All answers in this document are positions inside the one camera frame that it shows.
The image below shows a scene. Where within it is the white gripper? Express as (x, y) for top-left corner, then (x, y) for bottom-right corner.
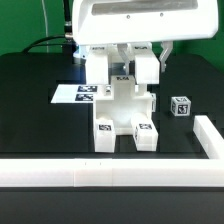
(72, 0), (218, 74)

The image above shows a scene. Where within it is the white chair back frame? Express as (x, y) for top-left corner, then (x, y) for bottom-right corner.
(85, 43), (160, 84)

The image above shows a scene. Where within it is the white chair seat part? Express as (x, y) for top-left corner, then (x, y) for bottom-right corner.
(93, 75), (152, 135)

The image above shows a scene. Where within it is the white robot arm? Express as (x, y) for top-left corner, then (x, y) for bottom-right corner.
(72, 0), (218, 62)

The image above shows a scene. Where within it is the white tagged cube left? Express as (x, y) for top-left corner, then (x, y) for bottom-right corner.
(151, 93), (156, 112)

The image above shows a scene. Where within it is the white tagged cube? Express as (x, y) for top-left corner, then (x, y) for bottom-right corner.
(170, 96), (191, 116)
(151, 93), (156, 112)

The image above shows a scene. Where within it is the white tagged cube right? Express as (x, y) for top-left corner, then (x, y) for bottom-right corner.
(170, 96), (191, 116)

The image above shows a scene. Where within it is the white fiducial marker plate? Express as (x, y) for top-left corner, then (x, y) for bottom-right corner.
(51, 84), (98, 104)

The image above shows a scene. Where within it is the white U-shaped fence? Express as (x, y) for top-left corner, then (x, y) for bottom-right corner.
(0, 115), (224, 187)

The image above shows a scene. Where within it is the black cable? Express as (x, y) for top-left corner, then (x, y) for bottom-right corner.
(21, 0), (80, 54)

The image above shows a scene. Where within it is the white thin cable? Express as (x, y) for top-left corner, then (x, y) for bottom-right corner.
(41, 0), (50, 54)

